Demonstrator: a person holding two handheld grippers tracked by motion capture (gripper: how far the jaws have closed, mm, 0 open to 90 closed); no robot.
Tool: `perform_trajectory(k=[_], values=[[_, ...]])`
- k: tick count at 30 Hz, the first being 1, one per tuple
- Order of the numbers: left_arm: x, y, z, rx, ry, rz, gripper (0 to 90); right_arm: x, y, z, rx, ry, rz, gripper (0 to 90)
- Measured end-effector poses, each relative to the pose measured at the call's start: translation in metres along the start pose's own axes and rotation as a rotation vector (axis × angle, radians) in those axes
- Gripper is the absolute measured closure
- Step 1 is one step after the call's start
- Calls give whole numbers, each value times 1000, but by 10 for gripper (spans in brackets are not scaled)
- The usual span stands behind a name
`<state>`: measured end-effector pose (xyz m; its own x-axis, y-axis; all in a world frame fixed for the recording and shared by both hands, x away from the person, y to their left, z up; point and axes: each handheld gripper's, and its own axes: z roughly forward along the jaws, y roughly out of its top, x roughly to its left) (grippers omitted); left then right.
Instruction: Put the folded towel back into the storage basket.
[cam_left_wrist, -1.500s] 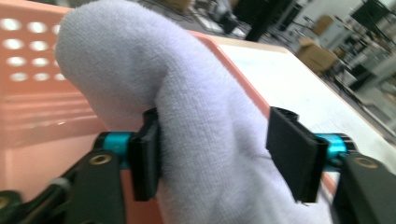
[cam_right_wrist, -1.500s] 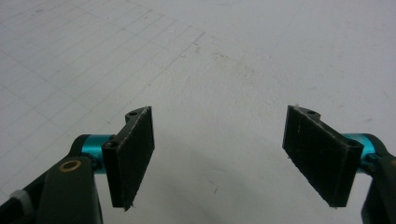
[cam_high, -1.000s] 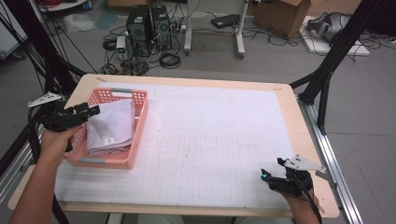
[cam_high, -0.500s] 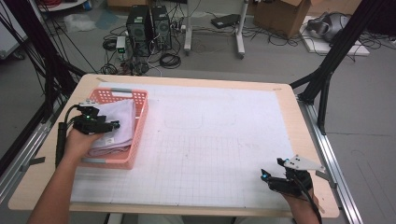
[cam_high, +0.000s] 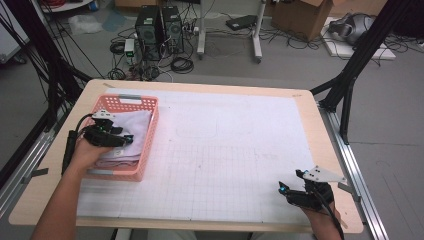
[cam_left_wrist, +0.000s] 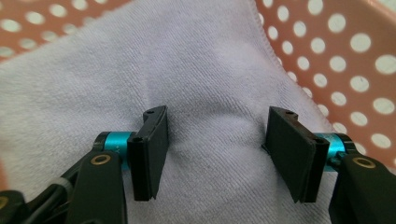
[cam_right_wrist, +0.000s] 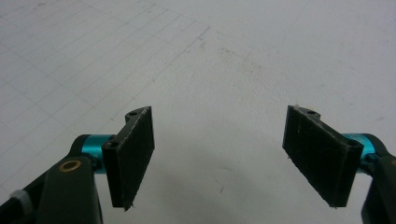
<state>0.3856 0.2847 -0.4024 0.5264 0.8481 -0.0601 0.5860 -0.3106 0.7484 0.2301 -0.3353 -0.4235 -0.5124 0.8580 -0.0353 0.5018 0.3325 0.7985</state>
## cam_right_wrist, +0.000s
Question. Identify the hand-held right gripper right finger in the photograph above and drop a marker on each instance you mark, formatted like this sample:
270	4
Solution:
320	155

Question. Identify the white grid mat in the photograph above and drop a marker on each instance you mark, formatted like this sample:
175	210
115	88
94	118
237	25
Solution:
218	62

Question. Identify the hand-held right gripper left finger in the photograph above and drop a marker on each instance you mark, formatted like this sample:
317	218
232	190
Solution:
130	161

